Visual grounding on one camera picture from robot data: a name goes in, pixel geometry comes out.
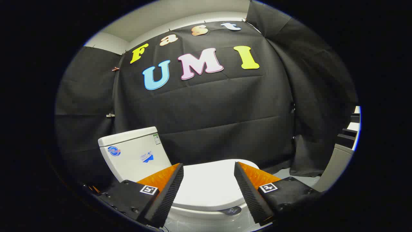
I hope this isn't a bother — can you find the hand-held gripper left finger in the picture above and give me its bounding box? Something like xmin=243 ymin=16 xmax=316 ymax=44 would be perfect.
xmin=97 ymin=163 xmax=184 ymax=228

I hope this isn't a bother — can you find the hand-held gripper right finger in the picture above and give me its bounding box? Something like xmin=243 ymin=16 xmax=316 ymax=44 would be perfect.
xmin=234 ymin=161 xmax=322 ymax=226

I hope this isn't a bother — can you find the black round lid pull tab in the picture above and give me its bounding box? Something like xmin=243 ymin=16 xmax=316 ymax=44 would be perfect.
xmin=222 ymin=206 xmax=242 ymax=216

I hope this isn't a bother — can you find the white toilet lid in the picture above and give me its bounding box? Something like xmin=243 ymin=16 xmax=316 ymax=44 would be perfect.
xmin=172 ymin=159 xmax=260 ymax=212

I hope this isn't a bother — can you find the white toilet bowl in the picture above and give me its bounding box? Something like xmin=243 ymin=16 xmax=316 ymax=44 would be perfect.
xmin=164 ymin=213 xmax=259 ymax=232

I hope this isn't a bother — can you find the white toilet tank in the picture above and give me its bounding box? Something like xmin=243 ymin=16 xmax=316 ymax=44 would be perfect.
xmin=98 ymin=127 xmax=173 ymax=183

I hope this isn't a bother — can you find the grey panel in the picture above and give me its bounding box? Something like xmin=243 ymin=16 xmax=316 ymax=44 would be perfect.
xmin=312 ymin=143 xmax=354 ymax=193

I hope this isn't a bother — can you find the black backdrop cloth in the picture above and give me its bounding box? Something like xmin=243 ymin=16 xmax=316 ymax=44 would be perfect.
xmin=55 ymin=0 xmax=358 ymax=191

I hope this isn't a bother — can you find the black and white striped board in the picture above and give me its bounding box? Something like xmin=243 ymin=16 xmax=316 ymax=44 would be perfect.
xmin=336 ymin=106 xmax=361 ymax=151

